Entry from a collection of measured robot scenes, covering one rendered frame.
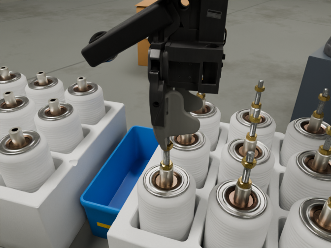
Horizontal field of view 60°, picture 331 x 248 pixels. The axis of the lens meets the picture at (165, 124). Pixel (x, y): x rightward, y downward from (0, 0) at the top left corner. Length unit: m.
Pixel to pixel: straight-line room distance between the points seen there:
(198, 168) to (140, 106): 0.66
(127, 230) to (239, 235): 0.18
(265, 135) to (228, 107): 0.58
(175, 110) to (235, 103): 0.88
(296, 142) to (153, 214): 0.32
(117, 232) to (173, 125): 0.22
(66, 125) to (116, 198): 0.25
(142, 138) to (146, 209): 0.41
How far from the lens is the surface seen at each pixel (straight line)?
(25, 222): 0.64
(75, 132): 0.68
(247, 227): 0.43
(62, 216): 0.65
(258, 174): 0.52
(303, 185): 0.53
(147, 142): 0.85
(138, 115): 1.11
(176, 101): 0.35
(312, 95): 0.94
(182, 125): 0.36
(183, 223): 0.49
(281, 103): 1.27
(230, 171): 0.53
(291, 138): 0.63
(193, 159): 0.53
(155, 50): 0.32
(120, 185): 0.82
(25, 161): 0.58
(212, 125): 0.63
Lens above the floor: 0.58
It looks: 34 degrees down
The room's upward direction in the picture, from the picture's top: straight up
